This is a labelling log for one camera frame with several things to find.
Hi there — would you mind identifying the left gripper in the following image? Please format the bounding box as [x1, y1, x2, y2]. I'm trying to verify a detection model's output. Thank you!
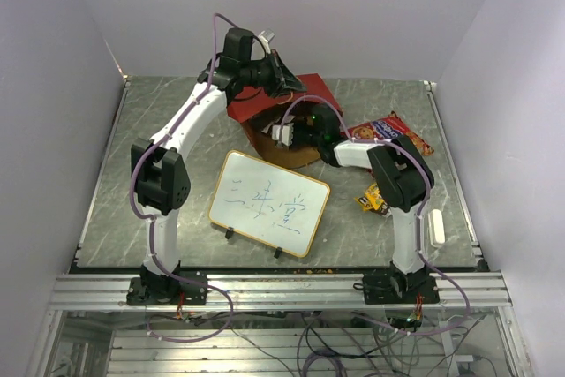
[243, 50, 310, 100]

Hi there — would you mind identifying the red paper bag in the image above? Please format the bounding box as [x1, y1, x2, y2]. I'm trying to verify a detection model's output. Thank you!
[227, 73, 341, 170]

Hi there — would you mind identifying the red chips bag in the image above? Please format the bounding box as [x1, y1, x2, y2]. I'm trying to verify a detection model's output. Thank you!
[348, 111, 434, 155]

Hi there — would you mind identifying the yellow m&m's packet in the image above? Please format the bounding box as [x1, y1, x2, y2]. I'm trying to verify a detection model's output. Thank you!
[355, 183, 386, 213]

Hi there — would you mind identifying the purple candy packet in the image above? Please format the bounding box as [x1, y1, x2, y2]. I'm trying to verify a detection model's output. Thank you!
[376, 203, 391, 217]

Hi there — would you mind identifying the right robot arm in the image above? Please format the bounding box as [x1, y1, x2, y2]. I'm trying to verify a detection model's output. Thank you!
[275, 102, 434, 303]

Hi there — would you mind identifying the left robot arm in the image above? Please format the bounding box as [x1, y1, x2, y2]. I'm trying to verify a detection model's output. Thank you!
[130, 27, 306, 304]

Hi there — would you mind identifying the small whiteboard with stand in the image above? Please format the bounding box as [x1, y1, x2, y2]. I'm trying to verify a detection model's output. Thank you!
[208, 150, 330, 258]

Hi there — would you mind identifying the white eraser block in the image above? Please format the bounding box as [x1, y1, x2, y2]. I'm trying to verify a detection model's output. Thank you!
[427, 209, 446, 248]

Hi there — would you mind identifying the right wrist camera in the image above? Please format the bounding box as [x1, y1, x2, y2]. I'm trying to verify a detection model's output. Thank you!
[271, 123, 294, 148]

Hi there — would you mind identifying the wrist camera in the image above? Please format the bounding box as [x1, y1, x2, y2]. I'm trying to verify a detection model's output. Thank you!
[257, 29, 275, 54]
[271, 123, 294, 148]

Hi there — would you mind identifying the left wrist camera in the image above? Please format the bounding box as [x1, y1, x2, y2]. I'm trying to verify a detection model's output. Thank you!
[257, 29, 275, 54]

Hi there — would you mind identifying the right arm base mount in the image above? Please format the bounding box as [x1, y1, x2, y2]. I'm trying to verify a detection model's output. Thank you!
[353, 269, 440, 305]

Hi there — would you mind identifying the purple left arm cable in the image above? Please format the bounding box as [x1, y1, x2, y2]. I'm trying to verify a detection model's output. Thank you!
[130, 12, 234, 343]

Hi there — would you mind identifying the aluminium rail frame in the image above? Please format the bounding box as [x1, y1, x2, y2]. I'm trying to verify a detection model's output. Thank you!
[28, 272, 533, 376]

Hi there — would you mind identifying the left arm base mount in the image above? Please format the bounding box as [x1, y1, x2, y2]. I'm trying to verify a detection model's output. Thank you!
[126, 272, 208, 306]

